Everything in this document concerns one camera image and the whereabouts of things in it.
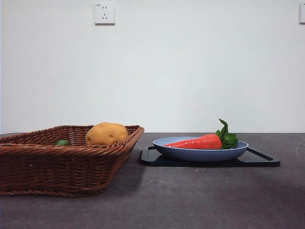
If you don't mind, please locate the orange carrot with green leaves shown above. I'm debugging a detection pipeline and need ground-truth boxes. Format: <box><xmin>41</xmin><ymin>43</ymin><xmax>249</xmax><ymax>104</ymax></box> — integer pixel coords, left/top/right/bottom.
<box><xmin>163</xmin><ymin>118</ymin><xmax>239</xmax><ymax>150</ymax></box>

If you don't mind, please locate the pale blue round plate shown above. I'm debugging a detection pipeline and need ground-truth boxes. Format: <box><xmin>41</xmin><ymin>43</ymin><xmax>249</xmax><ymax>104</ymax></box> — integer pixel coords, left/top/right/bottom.
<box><xmin>152</xmin><ymin>136</ymin><xmax>249</xmax><ymax>163</ymax></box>

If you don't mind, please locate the yellow-brown potato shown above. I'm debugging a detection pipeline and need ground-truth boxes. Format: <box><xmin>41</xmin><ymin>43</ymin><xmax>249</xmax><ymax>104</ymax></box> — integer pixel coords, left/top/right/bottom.
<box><xmin>85</xmin><ymin>122</ymin><xmax>129</xmax><ymax>146</ymax></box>

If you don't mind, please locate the dark rectangular cutting board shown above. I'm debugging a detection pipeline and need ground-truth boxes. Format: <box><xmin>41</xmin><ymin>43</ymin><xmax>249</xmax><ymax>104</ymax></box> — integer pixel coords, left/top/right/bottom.
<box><xmin>139</xmin><ymin>146</ymin><xmax>281</xmax><ymax>167</ymax></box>

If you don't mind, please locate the green vegetable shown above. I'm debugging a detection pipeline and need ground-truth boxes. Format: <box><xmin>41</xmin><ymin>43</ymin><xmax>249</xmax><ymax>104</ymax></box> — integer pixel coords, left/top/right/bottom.
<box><xmin>53</xmin><ymin>139</ymin><xmax>71</xmax><ymax>147</ymax></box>

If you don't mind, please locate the brown wicker basket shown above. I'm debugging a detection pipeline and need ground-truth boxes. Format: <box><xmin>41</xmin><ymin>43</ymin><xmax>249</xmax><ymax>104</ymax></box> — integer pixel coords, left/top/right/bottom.
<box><xmin>0</xmin><ymin>125</ymin><xmax>145</xmax><ymax>198</ymax></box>

